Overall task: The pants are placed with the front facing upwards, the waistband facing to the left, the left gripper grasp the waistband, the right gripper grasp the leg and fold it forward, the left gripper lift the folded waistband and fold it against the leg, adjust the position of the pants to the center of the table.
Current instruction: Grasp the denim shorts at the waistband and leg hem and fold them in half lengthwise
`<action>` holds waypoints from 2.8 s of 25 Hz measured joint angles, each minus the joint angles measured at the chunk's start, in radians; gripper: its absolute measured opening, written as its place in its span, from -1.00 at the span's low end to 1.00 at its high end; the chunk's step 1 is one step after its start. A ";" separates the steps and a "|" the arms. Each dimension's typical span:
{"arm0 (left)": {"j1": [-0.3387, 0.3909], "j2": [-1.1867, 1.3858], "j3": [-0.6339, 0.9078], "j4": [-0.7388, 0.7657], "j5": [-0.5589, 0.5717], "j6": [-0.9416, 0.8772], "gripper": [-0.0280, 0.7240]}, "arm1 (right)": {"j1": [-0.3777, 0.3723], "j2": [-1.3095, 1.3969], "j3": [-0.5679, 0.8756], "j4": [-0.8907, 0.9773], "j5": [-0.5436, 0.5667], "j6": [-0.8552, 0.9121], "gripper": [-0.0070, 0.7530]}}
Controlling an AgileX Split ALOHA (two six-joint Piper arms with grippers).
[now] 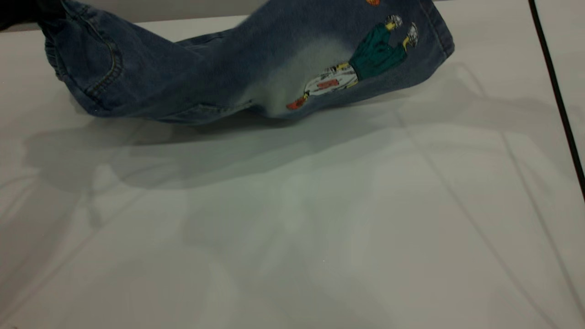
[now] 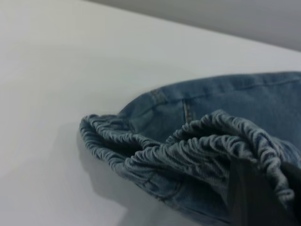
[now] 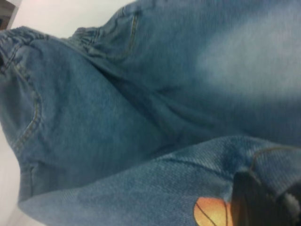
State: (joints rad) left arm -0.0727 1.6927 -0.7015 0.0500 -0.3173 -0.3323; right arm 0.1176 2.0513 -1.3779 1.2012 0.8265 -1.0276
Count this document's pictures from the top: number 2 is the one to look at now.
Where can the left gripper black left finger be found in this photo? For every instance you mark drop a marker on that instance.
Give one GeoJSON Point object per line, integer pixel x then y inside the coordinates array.
{"type": "Point", "coordinates": [249, 202]}

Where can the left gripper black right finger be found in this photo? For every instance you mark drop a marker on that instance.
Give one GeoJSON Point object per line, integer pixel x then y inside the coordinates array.
{"type": "Point", "coordinates": [296, 183]}

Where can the blue denim jeans with print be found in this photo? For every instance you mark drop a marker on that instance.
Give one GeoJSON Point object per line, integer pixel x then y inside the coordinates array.
{"type": "Point", "coordinates": [211, 106]}

